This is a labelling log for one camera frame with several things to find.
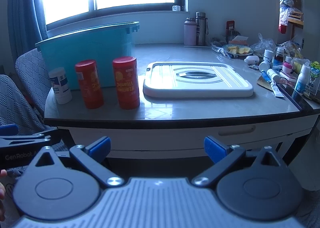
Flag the white ointment tube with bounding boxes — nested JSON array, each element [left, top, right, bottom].
[[271, 81, 286, 98]]

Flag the white plastic bin lid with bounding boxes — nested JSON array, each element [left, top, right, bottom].
[[143, 61, 254, 99]]

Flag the white bottle with blue label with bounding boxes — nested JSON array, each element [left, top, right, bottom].
[[48, 67, 73, 105]]

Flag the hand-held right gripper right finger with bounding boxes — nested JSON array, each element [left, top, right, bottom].
[[191, 136, 287, 189]]

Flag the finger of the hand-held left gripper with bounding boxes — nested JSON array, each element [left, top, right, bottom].
[[0, 124, 19, 139], [0, 128, 61, 148]]

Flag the white medicine bottle blue label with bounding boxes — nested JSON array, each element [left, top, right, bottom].
[[263, 49, 275, 65]]

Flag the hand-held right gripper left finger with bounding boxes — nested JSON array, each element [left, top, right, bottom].
[[35, 136, 125, 189]]

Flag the wooden wall shelf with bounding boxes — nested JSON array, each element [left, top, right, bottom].
[[284, 0, 304, 41]]

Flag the orange tissue box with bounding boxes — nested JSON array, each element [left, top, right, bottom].
[[228, 35, 249, 46]]

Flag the plate of yellow fruit slices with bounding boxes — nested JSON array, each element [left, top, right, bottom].
[[222, 44, 254, 56]]

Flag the cartoon turtle packet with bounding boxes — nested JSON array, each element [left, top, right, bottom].
[[306, 61, 320, 94]]

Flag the red cylindrical bottle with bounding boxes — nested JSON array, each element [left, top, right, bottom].
[[112, 56, 140, 110], [75, 59, 105, 109]]

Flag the person's left hand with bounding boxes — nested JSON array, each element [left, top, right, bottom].
[[0, 169, 8, 215]]

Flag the teal plastic storage bin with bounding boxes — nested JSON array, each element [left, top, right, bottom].
[[35, 21, 140, 91]]

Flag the grey marble desktop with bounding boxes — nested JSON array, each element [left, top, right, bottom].
[[44, 42, 320, 168]]

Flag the red and black packet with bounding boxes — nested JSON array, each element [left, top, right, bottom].
[[226, 20, 237, 43]]

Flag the brown perforated card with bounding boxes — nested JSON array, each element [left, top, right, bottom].
[[257, 71, 274, 91]]

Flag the grey quilted fabric chair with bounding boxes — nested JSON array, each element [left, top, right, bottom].
[[0, 48, 65, 176]]

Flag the clear plastic bag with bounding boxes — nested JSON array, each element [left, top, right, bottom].
[[250, 33, 277, 56]]

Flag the blue-grey curtain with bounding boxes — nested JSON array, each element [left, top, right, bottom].
[[7, 0, 48, 51]]

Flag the small white pill bottle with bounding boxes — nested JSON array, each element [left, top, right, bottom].
[[244, 55, 260, 65]]

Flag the crumpled plastic bags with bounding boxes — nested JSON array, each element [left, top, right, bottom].
[[278, 0, 294, 25]]

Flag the pink and white bottle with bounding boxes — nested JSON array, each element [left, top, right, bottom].
[[282, 61, 293, 76]]

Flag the pink thermos bottle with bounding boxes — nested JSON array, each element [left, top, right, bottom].
[[184, 17, 198, 46]]

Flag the white spray bottle blue label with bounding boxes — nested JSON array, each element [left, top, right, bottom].
[[294, 64, 311, 93]]

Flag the white bottle with blue band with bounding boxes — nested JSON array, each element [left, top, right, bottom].
[[259, 60, 272, 73]]

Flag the steel thermos bottle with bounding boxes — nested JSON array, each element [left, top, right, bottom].
[[195, 12, 207, 46]]

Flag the dark flat board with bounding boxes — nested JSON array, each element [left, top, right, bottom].
[[277, 83, 320, 112]]

